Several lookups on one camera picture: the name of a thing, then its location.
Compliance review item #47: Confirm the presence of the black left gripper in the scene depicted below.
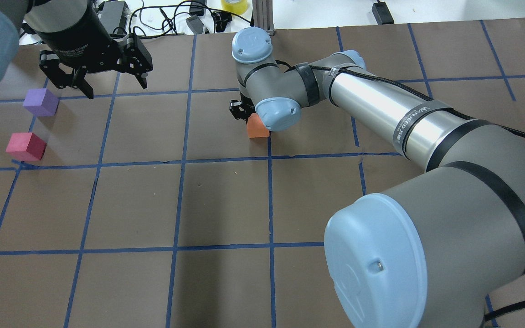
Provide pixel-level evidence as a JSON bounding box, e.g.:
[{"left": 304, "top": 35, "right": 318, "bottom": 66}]
[{"left": 31, "top": 7, "right": 154, "bottom": 99}]

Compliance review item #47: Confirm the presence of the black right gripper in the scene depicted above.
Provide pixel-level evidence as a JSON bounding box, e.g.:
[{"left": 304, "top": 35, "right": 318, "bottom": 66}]
[{"left": 229, "top": 96, "right": 256, "bottom": 121}]

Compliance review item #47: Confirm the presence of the orange foam cube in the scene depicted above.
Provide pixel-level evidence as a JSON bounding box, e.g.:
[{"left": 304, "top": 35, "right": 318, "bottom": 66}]
[{"left": 246, "top": 113, "right": 270, "bottom": 139}]

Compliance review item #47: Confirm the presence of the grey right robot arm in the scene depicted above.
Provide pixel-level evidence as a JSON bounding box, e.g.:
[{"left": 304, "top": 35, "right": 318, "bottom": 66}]
[{"left": 231, "top": 27, "right": 525, "bottom": 328}]

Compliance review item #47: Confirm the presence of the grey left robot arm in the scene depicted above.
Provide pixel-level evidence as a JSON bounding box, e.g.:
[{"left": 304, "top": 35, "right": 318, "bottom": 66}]
[{"left": 0, "top": 0, "right": 154, "bottom": 99}]

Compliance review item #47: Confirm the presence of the black power adapter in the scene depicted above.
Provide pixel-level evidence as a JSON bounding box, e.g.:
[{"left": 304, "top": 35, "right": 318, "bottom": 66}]
[{"left": 97, "top": 0, "right": 129, "bottom": 36}]

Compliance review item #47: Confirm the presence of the purple foam cube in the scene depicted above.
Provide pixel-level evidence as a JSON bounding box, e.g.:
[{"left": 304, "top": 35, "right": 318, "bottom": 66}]
[{"left": 22, "top": 88, "right": 60, "bottom": 117}]

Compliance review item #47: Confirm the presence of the yellow tape roll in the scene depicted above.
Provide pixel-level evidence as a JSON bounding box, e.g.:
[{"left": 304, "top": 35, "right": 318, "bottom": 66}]
[{"left": 221, "top": 0, "right": 248, "bottom": 15}]

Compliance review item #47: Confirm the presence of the red foam cube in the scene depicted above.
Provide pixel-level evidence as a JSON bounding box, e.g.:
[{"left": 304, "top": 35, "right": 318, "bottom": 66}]
[{"left": 5, "top": 132, "right": 46, "bottom": 161}]

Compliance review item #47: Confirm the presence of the small black box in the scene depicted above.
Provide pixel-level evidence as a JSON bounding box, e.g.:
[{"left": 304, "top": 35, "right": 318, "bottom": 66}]
[{"left": 371, "top": 0, "right": 395, "bottom": 25}]

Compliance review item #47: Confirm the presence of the black cable bundle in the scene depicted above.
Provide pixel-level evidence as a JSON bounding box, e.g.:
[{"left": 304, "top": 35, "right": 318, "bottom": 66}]
[{"left": 126, "top": 0, "right": 254, "bottom": 39}]

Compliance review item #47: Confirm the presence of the aluminium frame post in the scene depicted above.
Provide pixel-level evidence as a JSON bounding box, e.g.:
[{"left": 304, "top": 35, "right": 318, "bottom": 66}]
[{"left": 251, "top": 0, "right": 275, "bottom": 36}]

